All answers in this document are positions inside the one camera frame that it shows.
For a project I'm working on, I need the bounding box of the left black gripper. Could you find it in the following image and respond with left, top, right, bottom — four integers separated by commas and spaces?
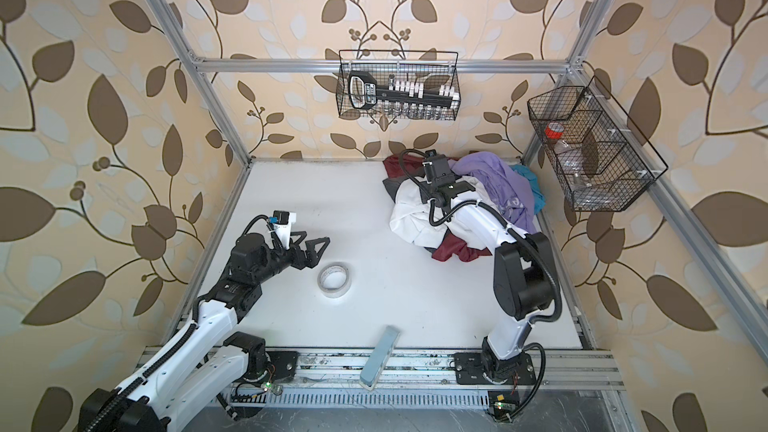
250, 227, 329, 287

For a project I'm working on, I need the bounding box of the white cloth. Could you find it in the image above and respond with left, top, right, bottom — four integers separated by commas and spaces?
389, 177, 525, 252

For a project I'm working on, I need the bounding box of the purple cloth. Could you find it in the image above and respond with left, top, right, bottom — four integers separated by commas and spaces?
451, 151, 536, 232

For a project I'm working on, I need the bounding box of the teal cloth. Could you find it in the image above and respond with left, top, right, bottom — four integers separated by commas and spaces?
510, 163, 546, 215

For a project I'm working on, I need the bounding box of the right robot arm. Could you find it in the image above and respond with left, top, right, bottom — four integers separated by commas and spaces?
398, 148, 563, 423

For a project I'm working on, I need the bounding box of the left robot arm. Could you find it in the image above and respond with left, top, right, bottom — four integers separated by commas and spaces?
76, 210, 331, 431

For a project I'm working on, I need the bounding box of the black cloth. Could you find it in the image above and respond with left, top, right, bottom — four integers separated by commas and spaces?
382, 176, 410, 202

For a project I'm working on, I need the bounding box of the maroon cloth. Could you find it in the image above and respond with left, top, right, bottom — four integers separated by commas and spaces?
383, 155, 492, 262

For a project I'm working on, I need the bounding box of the roll of clear tape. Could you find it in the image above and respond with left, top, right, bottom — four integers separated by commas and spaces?
317, 264, 352, 299

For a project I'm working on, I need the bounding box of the black white tool in basket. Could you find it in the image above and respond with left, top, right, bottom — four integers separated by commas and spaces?
346, 72, 461, 109

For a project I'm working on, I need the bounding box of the clear bottle red cap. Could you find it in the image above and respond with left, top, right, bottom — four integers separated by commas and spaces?
544, 121, 599, 196

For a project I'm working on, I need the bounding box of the grey sponge block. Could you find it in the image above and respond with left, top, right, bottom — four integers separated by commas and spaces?
359, 325, 400, 391

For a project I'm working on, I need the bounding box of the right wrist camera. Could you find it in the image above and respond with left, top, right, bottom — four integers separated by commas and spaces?
423, 154, 451, 181

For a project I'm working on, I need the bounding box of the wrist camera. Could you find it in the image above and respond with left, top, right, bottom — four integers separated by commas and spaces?
269, 210, 297, 234
423, 154, 451, 181

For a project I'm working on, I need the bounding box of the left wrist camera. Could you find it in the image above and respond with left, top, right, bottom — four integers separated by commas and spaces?
269, 210, 297, 234

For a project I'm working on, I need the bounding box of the back wire basket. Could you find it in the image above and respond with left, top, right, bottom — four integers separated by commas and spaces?
335, 48, 462, 121

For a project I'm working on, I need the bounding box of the wire basket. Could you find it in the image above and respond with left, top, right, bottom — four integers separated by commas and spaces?
335, 48, 462, 121
527, 76, 668, 212

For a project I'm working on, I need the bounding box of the aluminium frame rail base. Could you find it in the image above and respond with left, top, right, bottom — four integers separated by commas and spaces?
204, 347, 637, 431

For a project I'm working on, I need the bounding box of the right wire basket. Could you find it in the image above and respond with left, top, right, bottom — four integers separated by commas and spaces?
527, 76, 668, 212

